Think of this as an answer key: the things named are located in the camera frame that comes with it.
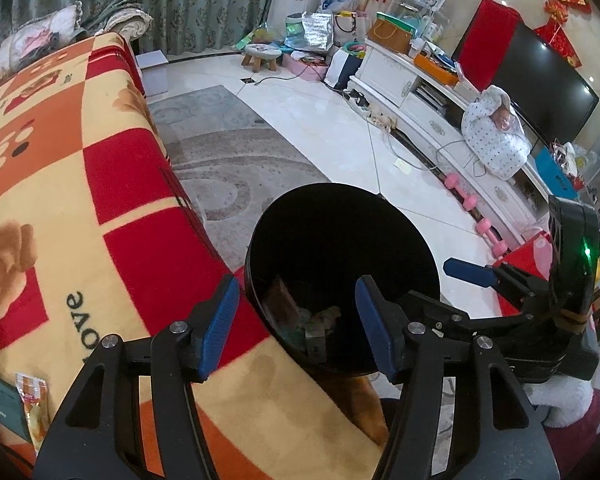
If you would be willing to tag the white power strip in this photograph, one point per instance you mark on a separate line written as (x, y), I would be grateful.
(357, 102)

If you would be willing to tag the dark blue white bag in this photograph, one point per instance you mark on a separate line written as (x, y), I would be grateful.
(342, 70)

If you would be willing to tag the red bag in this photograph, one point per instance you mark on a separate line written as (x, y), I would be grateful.
(527, 260)

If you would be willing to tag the grey patterned rug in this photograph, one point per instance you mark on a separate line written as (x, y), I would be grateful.
(220, 160)

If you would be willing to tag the small wooden stool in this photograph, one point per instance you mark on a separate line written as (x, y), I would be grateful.
(261, 55)

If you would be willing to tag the white television cabinet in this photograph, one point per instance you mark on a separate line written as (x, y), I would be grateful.
(405, 85)

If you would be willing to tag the silver insulated bag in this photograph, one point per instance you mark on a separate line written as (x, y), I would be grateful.
(312, 30)

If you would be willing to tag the black round bin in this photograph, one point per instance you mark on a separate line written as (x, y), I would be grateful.
(330, 240)

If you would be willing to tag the red orange printed blanket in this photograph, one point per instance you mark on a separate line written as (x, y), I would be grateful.
(130, 210)

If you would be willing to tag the red cloth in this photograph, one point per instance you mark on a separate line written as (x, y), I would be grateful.
(485, 35)

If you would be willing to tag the orange snack packet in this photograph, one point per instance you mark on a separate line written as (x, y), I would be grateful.
(32, 405)

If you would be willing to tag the pink dumbbell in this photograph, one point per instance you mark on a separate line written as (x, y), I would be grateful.
(461, 190)
(491, 237)

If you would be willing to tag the patterned rolled cushion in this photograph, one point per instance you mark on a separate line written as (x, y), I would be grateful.
(127, 22)

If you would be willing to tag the orange tray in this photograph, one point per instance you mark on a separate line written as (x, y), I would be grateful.
(435, 67)

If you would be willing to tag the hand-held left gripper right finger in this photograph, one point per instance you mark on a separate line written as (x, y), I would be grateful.
(375, 325)

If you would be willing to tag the white square box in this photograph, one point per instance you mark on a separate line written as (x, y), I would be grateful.
(152, 75)

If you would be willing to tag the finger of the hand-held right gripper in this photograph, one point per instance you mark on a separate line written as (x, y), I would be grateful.
(467, 270)
(460, 320)

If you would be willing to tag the green patterned curtain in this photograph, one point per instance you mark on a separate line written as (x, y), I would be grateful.
(180, 0)

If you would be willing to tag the white paper slip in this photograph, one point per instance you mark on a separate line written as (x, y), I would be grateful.
(402, 166)

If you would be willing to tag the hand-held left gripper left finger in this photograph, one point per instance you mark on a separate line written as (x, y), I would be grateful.
(220, 325)

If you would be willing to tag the dark red clothing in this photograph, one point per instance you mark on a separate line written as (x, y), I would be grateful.
(580, 422)

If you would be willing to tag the brown plush thing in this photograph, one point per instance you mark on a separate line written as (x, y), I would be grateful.
(355, 410)

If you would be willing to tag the blue box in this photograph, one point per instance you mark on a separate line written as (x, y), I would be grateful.
(555, 172)

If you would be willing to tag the white swaddled doll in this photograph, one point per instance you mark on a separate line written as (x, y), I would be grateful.
(495, 140)

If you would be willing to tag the brown paper gift bag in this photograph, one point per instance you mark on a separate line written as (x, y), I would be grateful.
(390, 35)

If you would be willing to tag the floral pillow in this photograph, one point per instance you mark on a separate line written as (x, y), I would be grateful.
(35, 40)

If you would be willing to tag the black flat television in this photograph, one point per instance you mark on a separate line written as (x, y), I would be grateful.
(545, 85)

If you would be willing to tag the brown paper packet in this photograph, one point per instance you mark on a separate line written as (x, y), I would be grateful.
(280, 302)

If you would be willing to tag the crumpled grey wrapper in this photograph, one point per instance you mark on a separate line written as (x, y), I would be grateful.
(320, 330)

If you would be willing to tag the white tote bag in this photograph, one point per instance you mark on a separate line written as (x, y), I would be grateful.
(352, 27)

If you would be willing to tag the pink basin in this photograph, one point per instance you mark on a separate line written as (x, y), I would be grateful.
(305, 67)

